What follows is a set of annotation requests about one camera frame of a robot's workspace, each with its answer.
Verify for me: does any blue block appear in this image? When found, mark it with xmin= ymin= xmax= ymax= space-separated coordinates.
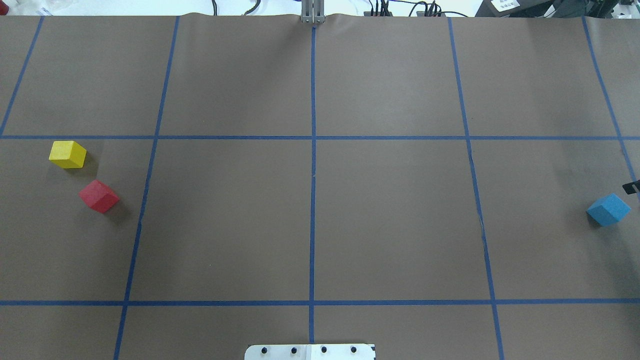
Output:
xmin=586 ymin=193 xmax=631 ymax=227

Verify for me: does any red block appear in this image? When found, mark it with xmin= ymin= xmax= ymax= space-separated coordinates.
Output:
xmin=78 ymin=179 xmax=121 ymax=214

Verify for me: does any yellow block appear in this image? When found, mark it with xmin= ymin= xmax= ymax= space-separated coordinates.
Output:
xmin=48 ymin=140 xmax=87 ymax=169

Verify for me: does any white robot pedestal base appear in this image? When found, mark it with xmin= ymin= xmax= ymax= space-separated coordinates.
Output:
xmin=244 ymin=343 xmax=377 ymax=360

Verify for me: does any aluminium frame post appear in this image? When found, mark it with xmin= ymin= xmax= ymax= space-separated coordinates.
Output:
xmin=300 ymin=0 xmax=326 ymax=25

